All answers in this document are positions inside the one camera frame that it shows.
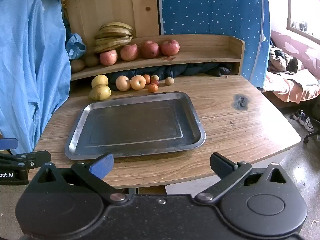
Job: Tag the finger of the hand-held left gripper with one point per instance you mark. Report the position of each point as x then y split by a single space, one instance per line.
37 157
8 144

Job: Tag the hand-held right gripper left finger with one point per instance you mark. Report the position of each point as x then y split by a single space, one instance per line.
103 166

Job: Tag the red cherry tomato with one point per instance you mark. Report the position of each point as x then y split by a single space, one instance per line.
156 82

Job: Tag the wooden desk shelf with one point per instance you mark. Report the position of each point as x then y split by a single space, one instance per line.
200 50

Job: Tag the pink blanket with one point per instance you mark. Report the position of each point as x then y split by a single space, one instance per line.
287 87

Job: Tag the dark blue cloth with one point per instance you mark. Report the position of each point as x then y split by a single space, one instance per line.
195 70

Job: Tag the light blue garment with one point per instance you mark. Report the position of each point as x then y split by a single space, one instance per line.
30 55

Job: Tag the orange speckled apple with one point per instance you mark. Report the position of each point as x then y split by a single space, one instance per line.
138 82

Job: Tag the yellow pear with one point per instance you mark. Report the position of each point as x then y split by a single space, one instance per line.
99 93
100 80

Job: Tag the banana bunch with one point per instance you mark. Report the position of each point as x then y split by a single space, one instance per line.
113 36

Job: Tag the blue plastic bag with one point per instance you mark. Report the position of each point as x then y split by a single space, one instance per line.
75 45

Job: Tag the wooden cabinet panel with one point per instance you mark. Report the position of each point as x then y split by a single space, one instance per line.
107 5

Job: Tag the brown kiwi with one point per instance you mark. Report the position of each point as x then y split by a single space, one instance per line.
91 60
77 65

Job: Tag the pile of clothes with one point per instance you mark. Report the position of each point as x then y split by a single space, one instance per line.
280 60

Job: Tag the small orange tangerine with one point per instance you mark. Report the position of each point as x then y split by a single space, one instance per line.
147 78

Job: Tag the red apple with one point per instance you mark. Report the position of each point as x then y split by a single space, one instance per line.
170 47
108 57
150 49
129 52

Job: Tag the pale striped apple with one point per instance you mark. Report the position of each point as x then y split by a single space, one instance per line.
122 83

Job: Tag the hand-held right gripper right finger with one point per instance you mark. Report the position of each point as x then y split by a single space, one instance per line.
222 163

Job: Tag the metal baking tray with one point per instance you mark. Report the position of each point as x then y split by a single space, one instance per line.
135 127

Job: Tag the window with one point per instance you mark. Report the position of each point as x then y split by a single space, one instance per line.
305 5

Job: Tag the small orange-red tomato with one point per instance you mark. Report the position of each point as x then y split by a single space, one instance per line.
153 88

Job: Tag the white black sneaker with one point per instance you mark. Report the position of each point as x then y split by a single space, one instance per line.
303 120

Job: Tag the blue dotted fabric wardrobe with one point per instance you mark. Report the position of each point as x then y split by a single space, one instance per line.
212 5

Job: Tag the black chair base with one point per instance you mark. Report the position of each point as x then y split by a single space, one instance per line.
312 136

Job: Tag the small beige longan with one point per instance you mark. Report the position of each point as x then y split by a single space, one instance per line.
169 81
155 77

